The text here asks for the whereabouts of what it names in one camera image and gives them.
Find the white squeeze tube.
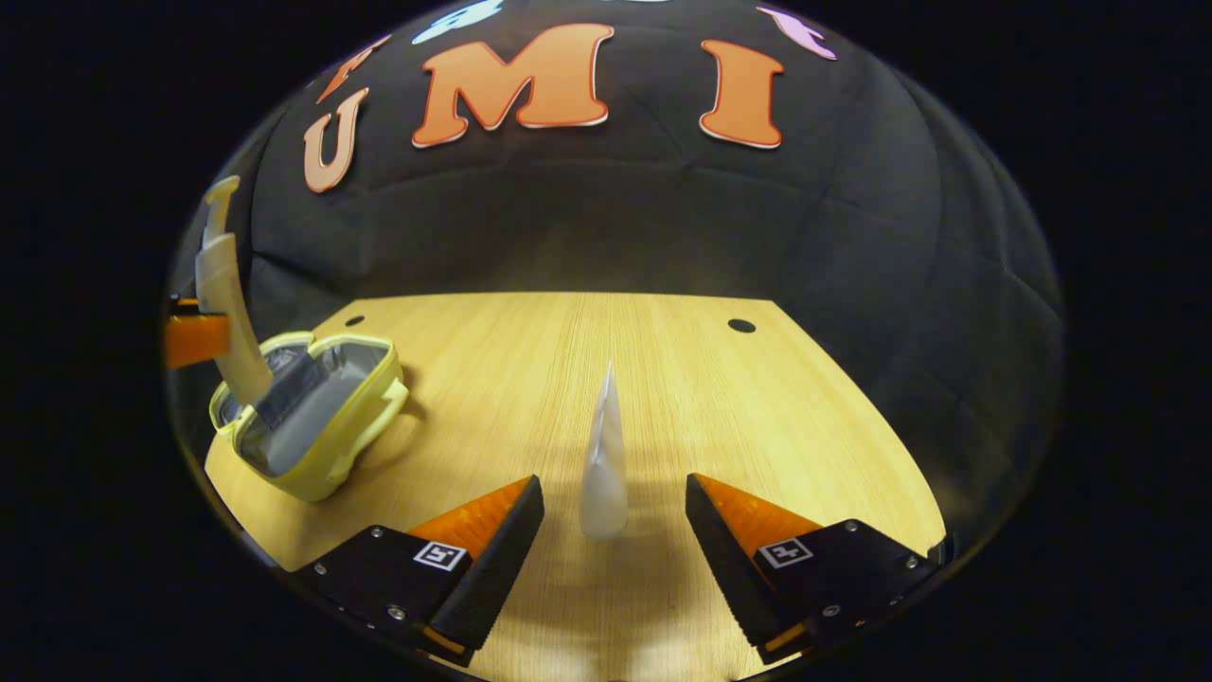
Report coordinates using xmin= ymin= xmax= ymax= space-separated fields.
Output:
xmin=579 ymin=360 xmax=630 ymax=542

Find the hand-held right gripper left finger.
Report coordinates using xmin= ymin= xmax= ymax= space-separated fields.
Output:
xmin=294 ymin=474 xmax=546 ymax=664

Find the pale yellow suitcase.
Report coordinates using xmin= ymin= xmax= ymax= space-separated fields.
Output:
xmin=208 ymin=331 xmax=411 ymax=503

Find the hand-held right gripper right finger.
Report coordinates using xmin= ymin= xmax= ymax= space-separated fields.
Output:
xmin=685 ymin=472 xmax=948 ymax=664

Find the white pump bottle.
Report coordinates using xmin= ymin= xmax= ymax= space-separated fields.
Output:
xmin=194 ymin=175 xmax=276 ymax=408

